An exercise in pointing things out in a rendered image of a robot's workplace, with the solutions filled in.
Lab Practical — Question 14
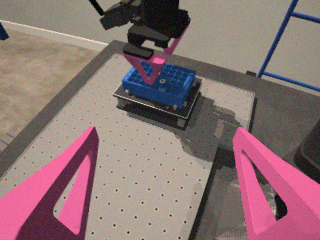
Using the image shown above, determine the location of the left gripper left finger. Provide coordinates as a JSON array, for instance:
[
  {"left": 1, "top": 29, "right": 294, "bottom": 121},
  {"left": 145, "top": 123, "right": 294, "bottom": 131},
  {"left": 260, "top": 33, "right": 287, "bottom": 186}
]
[{"left": 0, "top": 126, "right": 99, "bottom": 240}]

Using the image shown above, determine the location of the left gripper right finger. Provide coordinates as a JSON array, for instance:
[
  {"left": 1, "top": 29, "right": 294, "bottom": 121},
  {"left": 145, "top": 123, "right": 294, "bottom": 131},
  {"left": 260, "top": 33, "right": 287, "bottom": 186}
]
[{"left": 233, "top": 127, "right": 320, "bottom": 240}]

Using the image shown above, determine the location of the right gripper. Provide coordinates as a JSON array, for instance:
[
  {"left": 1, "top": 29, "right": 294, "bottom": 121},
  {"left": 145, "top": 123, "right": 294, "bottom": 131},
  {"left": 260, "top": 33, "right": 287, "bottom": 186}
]
[{"left": 103, "top": 0, "right": 191, "bottom": 85}]

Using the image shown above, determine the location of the blue tube carrier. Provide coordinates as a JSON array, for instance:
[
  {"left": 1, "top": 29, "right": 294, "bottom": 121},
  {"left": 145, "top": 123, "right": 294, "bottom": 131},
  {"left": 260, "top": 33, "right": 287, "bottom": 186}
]
[{"left": 122, "top": 61, "right": 196, "bottom": 109}]

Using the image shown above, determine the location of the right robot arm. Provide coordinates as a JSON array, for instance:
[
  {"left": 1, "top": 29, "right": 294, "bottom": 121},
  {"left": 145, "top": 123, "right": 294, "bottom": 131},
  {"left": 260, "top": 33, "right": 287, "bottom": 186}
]
[{"left": 99, "top": 9, "right": 320, "bottom": 221}]

